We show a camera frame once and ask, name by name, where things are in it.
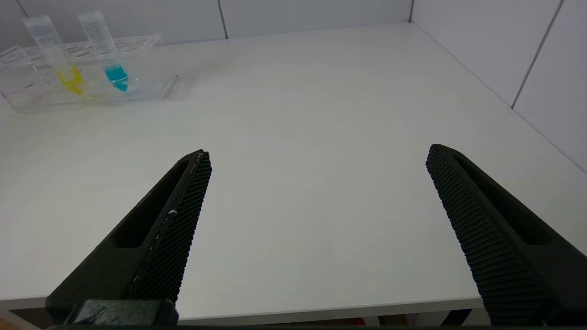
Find test tube with blue pigment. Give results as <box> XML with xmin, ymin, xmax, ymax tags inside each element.
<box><xmin>77</xmin><ymin>11</ymin><xmax>130</xmax><ymax>92</ymax></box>

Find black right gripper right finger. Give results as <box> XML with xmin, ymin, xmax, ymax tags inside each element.
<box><xmin>426</xmin><ymin>144</ymin><xmax>587</xmax><ymax>327</ymax></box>

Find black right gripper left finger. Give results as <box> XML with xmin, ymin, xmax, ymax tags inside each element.
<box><xmin>45</xmin><ymin>149</ymin><xmax>213</xmax><ymax>327</ymax></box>

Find clear acrylic test tube rack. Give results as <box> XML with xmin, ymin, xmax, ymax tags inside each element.
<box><xmin>0</xmin><ymin>33</ymin><xmax>178</xmax><ymax>113</ymax></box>

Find test tube with yellow pigment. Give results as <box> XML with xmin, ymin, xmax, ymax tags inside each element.
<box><xmin>23</xmin><ymin>16</ymin><xmax>86</xmax><ymax>96</ymax></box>

